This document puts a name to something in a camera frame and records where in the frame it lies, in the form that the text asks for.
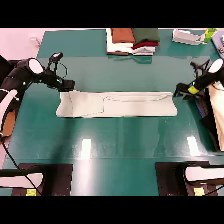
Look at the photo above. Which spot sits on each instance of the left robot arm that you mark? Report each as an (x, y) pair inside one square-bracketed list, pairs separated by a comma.
[(20, 75)]

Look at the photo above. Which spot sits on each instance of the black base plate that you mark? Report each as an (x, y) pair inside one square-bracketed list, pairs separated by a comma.
[(165, 178), (61, 178)]

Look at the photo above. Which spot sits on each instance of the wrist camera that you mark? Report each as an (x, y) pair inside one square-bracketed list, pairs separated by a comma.
[(200, 65), (56, 57)]

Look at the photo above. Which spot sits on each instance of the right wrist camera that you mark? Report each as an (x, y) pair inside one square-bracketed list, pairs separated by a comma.
[(200, 65)]

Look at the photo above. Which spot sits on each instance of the orange-brown garment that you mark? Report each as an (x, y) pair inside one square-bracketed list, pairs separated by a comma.
[(9, 123)]

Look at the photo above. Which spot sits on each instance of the pale grey folded garment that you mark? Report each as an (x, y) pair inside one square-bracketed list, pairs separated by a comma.
[(144, 50)]

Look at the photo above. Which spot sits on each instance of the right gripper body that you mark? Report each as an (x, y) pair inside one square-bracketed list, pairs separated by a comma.
[(182, 89)]

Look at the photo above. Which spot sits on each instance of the beige shirt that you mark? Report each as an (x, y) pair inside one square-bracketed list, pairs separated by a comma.
[(116, 105)]

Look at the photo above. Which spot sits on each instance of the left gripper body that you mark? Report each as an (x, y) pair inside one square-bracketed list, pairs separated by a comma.
[(63, 84)]

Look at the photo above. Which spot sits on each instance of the brown folded garment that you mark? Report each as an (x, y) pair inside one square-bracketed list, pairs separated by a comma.
[(122, 35)]

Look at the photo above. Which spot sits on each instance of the cream garment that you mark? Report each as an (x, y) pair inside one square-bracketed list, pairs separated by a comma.
[(218, 113)]

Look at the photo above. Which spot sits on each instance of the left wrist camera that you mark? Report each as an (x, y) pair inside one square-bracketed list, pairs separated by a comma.
[(56, 57)]

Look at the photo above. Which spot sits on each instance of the dark green folded garment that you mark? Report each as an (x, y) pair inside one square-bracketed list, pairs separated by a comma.
[(146, 34)]

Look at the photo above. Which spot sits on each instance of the dark red folded garment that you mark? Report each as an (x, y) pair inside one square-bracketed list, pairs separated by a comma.
[(146, 44)]

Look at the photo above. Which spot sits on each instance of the yellow-green object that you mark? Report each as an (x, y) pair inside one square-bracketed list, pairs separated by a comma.
[(210, 34)]

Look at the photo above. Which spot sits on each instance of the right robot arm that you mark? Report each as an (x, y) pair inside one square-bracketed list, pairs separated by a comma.
[(208, 77)]

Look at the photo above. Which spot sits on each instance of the blue garment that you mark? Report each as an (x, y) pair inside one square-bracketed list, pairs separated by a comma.
[(201, 106)]

